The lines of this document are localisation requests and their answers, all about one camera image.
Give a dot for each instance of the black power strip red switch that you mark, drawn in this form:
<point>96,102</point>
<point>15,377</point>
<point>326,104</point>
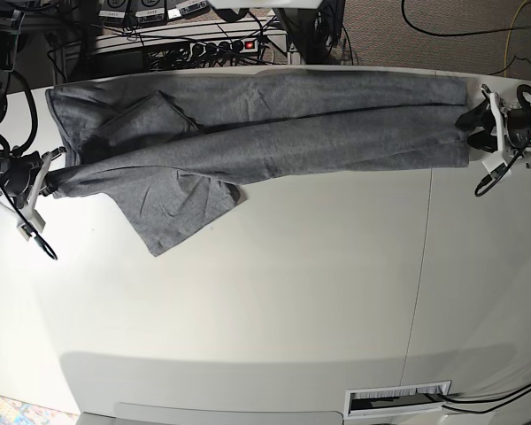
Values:
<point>236,48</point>

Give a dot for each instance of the grey T-shirt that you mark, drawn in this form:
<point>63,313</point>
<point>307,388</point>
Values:
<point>172,151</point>

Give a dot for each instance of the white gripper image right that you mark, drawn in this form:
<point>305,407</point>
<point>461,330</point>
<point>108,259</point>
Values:
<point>488,127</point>

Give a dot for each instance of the white cable grommet tray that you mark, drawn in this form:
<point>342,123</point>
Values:
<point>395,401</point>

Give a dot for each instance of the grey table leg column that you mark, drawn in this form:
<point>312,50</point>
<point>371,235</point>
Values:
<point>292,32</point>

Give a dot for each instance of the black camera cable image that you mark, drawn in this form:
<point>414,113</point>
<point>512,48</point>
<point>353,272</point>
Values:
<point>18,151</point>
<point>495,176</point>

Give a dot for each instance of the black camera cable image right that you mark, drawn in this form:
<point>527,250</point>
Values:
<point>495,176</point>

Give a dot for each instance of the black camera cable image left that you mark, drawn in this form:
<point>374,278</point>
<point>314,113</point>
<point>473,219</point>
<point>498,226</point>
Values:
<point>18,151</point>

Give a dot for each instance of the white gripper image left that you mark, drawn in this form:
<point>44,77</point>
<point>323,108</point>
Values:
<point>27,177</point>

